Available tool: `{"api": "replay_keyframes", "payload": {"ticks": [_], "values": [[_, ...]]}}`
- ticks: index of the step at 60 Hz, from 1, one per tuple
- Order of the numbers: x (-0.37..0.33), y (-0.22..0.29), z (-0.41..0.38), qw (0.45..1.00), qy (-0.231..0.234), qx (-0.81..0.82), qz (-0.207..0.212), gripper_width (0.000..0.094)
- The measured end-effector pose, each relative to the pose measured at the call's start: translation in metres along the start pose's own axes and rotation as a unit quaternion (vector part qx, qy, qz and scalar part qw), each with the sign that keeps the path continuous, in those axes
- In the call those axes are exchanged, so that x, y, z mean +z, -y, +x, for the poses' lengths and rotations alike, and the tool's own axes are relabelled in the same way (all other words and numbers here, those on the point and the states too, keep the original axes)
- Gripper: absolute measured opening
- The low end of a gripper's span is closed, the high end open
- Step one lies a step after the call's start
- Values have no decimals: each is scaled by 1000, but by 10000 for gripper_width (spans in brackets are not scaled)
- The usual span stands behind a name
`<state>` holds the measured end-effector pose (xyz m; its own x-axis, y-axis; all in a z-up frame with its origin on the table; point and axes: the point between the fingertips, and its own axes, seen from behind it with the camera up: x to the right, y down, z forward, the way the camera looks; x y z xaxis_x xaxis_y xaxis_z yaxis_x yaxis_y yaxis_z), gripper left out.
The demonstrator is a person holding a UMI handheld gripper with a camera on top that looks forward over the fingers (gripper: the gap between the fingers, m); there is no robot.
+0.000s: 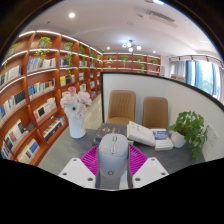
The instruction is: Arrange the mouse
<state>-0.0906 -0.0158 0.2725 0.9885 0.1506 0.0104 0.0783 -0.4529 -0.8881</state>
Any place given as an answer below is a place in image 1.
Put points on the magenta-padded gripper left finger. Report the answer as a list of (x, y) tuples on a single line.
[(76, 171)]

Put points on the recessed ceiling lights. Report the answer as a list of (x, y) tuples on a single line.
[(71, 15)]

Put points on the multi-bulb ceiling lamp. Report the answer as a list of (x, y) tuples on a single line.
[(130, 45)]

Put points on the short orange wooden shelf unit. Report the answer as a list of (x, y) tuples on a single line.
[(131, 61)]

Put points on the white vase with pink flowers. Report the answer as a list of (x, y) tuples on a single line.
[(76, 128)]

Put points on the blue-covered white book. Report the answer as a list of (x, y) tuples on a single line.
[(162, 140)]

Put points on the dark hardcover book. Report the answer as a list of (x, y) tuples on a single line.
[(106, 130)]

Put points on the large window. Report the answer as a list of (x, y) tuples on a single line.
[(203, 75)]

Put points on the tan upholstered chair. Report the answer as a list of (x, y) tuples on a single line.
[(121, 105), (155, 111)]

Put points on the thick white book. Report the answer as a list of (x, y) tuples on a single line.
[(140, 133)]

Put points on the ceiling air vent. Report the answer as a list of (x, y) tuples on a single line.
[(160, 15)]

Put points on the green plant in white pot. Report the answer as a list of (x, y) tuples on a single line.
[(190, 128)]

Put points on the white computer mouse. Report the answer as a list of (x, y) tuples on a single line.
[(112, 156)]

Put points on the white wall socket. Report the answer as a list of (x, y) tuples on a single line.
[(212, 135)]

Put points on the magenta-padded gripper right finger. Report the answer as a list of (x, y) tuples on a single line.
[(150, 170)]

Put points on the long orange wooden bookshelf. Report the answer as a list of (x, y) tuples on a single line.
[(30, 100)]

